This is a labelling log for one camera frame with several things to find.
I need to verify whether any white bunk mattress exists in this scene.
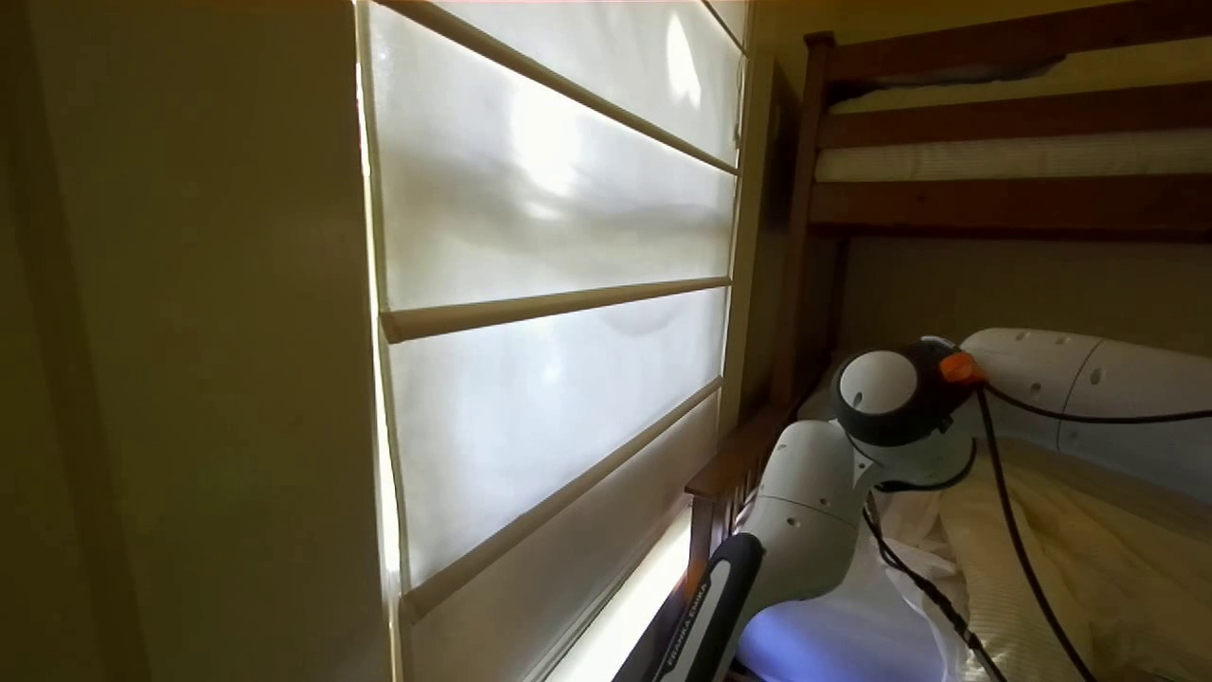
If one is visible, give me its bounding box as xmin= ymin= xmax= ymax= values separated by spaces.
xmin=811 ymin=33 xmax=1212 ymax=189

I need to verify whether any white window frame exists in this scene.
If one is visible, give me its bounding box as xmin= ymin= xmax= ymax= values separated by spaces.
xmin=340 ymin=0 xmax=762 ymax=682

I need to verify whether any brown wooden bunk bed frame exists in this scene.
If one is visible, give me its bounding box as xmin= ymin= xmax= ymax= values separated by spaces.
xmin=680 ymin=0 xmax=1212 ymax=682

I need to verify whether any white roman window blind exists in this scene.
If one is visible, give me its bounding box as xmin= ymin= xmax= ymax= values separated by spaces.
xmin=359 ymin=0 xmax=752 ymax=597

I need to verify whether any white pillow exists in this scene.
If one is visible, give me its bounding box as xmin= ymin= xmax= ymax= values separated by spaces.
xmin=735 ymin=554 xmax=978 ymax=682

